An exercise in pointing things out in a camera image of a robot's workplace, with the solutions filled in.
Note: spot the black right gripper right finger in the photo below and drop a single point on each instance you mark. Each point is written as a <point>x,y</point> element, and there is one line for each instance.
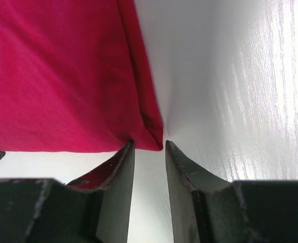
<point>207,208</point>

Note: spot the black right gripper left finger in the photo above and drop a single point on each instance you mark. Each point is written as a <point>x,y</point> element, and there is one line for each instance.
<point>92,208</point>

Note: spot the red t shirt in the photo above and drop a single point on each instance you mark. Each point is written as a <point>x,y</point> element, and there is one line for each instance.
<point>74,76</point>

